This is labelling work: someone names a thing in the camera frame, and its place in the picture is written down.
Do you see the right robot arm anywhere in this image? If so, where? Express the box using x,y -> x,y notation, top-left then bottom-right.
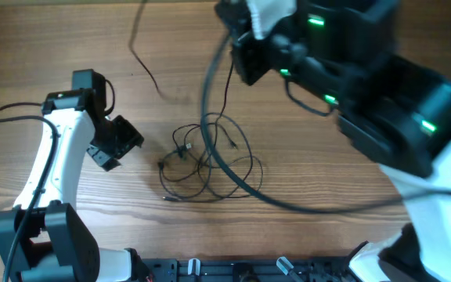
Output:
215,1 -> 451,281

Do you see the black cable bundle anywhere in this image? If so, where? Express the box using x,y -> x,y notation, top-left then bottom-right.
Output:
157,58 -> 265,204

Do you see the camera black cable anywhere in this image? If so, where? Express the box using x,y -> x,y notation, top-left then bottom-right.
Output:
199,33 -> 451,228
0,102 -> 60,282

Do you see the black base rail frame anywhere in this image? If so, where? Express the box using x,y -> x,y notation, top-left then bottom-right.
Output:
142,256 -> 358,282

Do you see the left camera black cable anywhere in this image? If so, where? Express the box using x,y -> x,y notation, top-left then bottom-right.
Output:
0,102 -> 60,282

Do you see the separated black usb cable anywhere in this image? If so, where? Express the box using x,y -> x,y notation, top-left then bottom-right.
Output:
127,0 -> 171,101

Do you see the right camera black cable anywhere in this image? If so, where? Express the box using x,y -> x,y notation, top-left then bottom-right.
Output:
199,33 -> 451,228

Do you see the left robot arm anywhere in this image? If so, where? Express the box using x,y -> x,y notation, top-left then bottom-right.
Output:
0,69 -> 153,281

